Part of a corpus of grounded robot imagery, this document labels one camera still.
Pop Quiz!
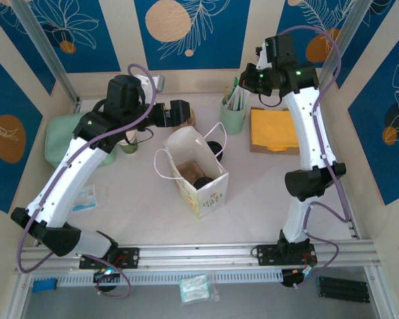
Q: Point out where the aluminium frame post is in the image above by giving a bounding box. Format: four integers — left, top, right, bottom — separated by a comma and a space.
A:
11, 0, 81, 104
311, 0, 375, 100

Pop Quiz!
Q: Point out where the clear plastic packet bag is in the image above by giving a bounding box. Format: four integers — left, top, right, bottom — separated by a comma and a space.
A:
178, 272, 221, 305

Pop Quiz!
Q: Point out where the mint green insulated bag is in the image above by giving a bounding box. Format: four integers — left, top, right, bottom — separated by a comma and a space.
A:
45, 112, 117, 172

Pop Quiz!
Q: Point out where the mint green utensil holder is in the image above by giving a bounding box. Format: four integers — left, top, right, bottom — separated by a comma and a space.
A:
219, 98, 247, 136

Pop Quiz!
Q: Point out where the yellow napkin stack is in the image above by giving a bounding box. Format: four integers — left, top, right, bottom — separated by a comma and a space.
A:
251, 109, 300, 151

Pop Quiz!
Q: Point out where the brown cardboard cup carrier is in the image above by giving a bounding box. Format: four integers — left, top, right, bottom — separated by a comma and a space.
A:
178, 161, 207, 187
172, 108, 197, 130

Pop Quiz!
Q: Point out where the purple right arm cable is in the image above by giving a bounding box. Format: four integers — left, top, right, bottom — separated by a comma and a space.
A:
279, 25, 350, 290

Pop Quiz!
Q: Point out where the black ribbed block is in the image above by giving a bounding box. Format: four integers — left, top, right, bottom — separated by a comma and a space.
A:
315, 275, 370, 304

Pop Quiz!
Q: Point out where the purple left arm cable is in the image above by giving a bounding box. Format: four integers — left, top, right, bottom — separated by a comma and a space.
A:
16, 63, 158, 274

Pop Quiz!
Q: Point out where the brown cardboard napkin tray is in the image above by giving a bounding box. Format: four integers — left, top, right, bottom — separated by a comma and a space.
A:
249, 106, 302, 156

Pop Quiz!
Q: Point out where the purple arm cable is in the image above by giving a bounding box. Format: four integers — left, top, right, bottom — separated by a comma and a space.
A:
16, 63, 158, 274
279, 25, 350, 290

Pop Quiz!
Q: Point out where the white paper takeout bag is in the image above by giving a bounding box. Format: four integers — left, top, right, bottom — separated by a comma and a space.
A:
154, 122, 229, 220

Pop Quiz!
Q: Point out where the black plastic cup lid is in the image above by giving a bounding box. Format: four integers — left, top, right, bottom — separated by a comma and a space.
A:
193, 177, 214, 193
205, 141, 227, 163

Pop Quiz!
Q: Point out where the white slotted cable duct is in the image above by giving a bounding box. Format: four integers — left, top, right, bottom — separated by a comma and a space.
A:
55, 268, 283, 288

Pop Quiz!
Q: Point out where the blue clamp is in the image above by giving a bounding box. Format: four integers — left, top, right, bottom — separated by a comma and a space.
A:
32, 278, 57, 294

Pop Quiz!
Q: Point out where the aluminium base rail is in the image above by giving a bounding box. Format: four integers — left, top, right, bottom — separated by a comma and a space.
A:
18, 241, 380, 268

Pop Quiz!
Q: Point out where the green white paper cup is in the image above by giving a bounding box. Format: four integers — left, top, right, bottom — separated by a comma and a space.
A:
118, 129, 139, 156

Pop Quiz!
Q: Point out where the blue white wipe packet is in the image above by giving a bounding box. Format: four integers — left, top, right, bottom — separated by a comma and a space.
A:
71, 184, 97, 212

